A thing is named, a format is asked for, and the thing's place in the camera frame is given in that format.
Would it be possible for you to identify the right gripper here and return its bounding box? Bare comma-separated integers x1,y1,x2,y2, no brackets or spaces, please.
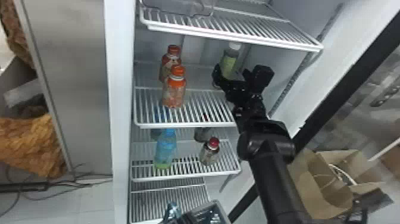
211,63,267,108

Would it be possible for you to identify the green bottle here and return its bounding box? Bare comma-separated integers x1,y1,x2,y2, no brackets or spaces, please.
218,41,248,81

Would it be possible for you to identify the orange bottle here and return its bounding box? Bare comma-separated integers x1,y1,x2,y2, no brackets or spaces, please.
161,65,188,109
158,44,183,84

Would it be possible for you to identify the clear bottle red cap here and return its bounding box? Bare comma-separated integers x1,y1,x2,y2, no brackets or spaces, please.
198,136,221,166

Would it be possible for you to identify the clear box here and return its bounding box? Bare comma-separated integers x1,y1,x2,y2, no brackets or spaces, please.
141,0,218,18

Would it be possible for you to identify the blue bottle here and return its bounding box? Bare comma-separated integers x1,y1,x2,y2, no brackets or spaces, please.
152,128,179,170
162,201,183,224

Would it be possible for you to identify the white fridge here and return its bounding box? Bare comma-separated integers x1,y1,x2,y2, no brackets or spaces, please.
14,0,345,224

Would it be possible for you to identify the fridge door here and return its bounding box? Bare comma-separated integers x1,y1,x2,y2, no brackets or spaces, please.
227,0,400,224

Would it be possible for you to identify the black basket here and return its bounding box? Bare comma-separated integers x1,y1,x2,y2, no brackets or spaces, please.
158,200,233,224

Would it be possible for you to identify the cardboard box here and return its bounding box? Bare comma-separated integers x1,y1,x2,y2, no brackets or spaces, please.
286,148,395,220

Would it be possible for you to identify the brown woven cloth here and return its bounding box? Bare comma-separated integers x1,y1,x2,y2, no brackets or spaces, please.
0,0,36,69
0,113,68,180

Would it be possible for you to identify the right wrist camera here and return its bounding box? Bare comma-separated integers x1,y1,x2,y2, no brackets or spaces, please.
242,64,276,95

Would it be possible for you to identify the black cable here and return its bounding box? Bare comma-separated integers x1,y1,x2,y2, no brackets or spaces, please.
0,162,114,218

